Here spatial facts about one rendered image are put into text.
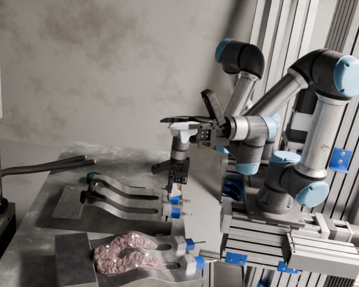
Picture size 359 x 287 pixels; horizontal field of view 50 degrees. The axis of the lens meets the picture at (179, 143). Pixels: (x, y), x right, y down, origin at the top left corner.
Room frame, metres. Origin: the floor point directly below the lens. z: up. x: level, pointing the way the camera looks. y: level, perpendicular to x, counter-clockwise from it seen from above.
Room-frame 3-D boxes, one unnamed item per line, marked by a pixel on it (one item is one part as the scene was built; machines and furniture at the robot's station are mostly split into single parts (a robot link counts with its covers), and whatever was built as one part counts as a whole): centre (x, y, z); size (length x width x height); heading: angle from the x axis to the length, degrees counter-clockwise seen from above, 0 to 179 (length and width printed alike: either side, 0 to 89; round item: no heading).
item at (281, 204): (1.38, -0.42, 1.09); 0.15 x 0.15 x 0.10
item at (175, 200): (1.54, -0.03, 0.89); 0.13 x 0.05 x 0.05; 95
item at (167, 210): (1.43, -0.04, 0.89); 0.13 x 0.05 x 0.05; 95
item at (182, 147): (1.54, -0.01, 1.21); 0.09 x 0.08 x 0.11; 143
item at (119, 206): (1.45, 0.22, 0.92); 0.35 x 0.16 x 0.09; 96
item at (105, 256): (1.12, 0.12, 0.90); 0.26 x 0.18 x 0.08; 113
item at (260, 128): (1.15, -0.23, 1.43); 0.11 x 0.08 x 0.09; 114
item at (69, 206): (1.46, 0.24, 0.87); 0.50 x 0.26 x 0.14; 96
